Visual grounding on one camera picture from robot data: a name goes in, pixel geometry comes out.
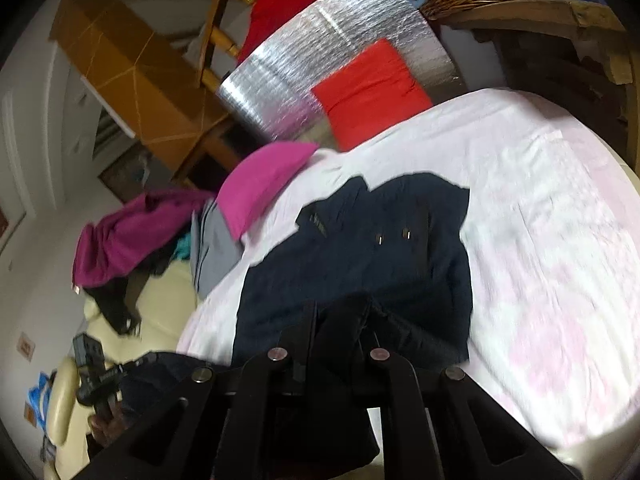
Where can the wall socket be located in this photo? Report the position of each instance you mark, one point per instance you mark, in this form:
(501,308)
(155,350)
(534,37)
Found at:
(26,346)

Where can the orange-brown wooden column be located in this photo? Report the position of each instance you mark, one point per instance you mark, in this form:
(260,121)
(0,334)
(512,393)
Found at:
(125,60)

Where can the person's left hand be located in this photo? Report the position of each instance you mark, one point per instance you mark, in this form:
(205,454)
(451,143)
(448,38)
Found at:
(107,427)

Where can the red pillow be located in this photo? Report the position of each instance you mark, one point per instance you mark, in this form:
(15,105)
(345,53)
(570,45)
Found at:
(370,95)

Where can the black garment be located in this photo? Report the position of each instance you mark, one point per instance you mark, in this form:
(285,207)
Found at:
(112,305)

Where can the silver foil insulation panel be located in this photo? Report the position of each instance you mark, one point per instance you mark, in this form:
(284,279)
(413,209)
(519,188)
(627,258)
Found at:
(310,50)

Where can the red cloth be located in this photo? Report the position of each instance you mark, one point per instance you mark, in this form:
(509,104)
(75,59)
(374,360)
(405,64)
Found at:
(280,0)

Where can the teal cloth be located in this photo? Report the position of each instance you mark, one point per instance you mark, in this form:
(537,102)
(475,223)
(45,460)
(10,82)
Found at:
(182,247)

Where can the wooden stair railing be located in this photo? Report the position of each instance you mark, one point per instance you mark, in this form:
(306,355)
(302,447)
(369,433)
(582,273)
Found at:
(220,40)

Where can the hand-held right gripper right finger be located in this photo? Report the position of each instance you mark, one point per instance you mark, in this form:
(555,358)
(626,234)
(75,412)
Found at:
(372,340)

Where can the navy zip jacket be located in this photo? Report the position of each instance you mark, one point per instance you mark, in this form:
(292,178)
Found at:
(350,260)

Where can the magenta pillow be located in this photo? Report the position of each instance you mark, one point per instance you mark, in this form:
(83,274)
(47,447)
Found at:
(260,180)

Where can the pale pink blanket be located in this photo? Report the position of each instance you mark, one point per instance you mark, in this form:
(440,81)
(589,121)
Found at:
(525,210)

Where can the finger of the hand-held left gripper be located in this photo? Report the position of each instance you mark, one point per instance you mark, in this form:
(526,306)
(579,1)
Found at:
(137,362)

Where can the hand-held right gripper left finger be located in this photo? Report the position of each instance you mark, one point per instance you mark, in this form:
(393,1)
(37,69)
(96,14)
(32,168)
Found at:
(302,340)

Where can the grey garment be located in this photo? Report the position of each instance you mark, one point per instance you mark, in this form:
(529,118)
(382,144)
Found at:
(215,255)

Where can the cream leather sofa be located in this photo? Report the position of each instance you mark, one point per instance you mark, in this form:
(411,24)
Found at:
(155,310)

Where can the blue plastic bag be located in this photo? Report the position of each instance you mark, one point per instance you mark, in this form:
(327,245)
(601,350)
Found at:
(40,397)

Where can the purple cloth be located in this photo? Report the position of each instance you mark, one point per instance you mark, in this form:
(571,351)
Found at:
(120,240)

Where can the framed wall picture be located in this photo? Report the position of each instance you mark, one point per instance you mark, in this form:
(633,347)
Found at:
(122,177)

